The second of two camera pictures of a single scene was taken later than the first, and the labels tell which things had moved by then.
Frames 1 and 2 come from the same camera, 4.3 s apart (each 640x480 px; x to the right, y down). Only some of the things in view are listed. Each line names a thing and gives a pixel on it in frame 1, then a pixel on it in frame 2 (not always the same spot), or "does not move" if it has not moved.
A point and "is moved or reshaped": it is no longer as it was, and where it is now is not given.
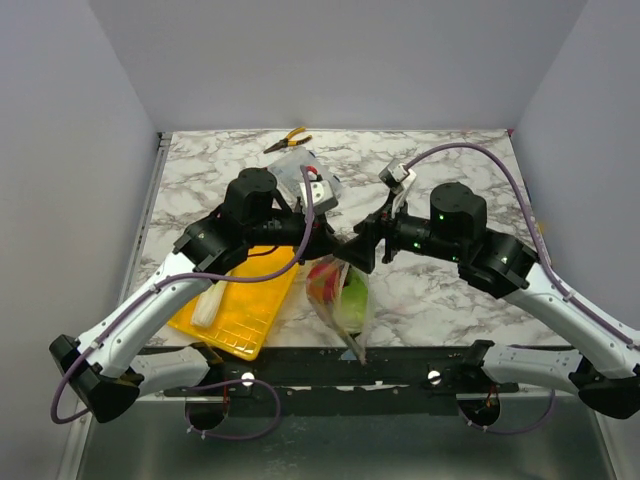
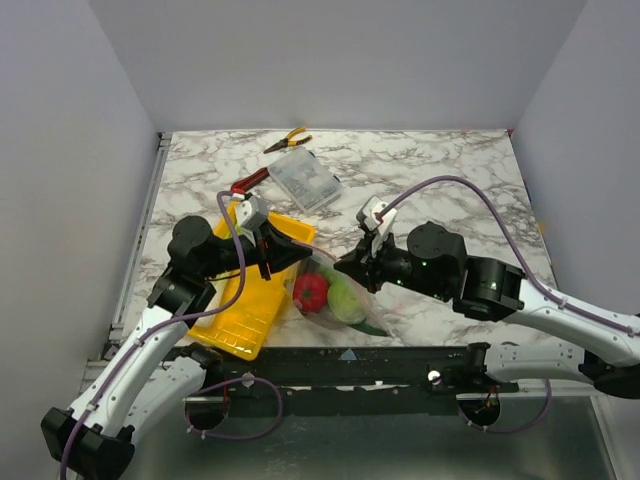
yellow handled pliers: [288, 142] does not move
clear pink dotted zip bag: [341, 294] is moved or reshaped
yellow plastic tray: [249, 312] does not move
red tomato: [322, 283] → [311, 289]
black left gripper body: [293, 229] → [264, 252]
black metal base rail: [325, 381] does not move
